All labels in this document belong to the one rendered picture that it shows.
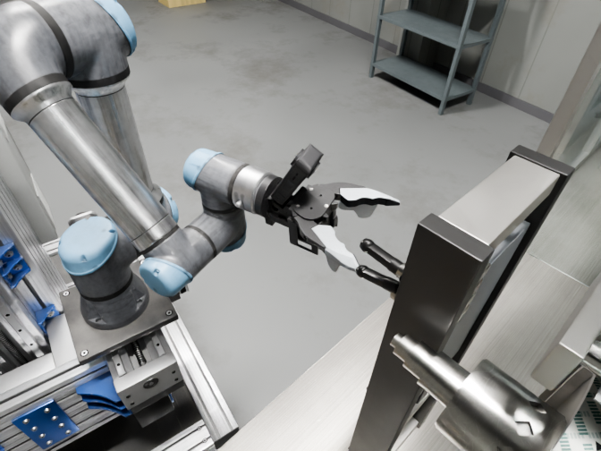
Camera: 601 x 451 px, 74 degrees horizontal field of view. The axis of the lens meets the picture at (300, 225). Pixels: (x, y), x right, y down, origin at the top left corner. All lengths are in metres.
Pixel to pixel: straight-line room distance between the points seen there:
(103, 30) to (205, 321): 1.47
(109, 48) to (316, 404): 0.70
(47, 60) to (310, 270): 1.69
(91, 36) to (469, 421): 0.70
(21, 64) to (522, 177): 0.63
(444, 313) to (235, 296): 1.77
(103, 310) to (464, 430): 0.82
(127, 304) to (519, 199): 0.84
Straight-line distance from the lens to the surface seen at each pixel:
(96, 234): 0.92
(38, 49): 0.71
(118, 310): 1.00
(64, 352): 1.17
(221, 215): 0.71
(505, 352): 0.95
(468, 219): 0.31
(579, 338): 0.25
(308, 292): 2.06
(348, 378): 0.82
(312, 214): 0.58
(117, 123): 0.83
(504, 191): 0.35
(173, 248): 0.67
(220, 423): 1.51
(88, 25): 0.76
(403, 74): 4.08
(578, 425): 0.28
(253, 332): 1.93
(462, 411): 0.32
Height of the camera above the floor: 1.63
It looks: 43 degrees down
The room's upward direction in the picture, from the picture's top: 2 degrees clockwise
